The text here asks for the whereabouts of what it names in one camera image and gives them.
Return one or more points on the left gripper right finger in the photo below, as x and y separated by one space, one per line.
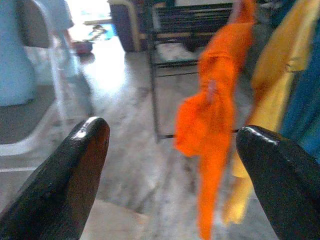
287 190

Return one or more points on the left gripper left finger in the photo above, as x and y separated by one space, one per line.
55 190

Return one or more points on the orange shirt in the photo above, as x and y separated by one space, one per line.
212 125

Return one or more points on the blue shirt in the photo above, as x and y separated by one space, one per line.
305 112

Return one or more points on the yellow shirt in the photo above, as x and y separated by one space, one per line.
272 100

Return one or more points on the light blue cushion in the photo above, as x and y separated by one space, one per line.
12 62

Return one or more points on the white folding chair grey seat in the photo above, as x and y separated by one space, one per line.
37 30

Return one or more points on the purple armchair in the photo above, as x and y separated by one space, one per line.
122 27

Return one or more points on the pale printed pillow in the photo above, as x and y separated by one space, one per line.
172 51

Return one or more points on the black metal drying rack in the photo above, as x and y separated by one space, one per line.
190 17

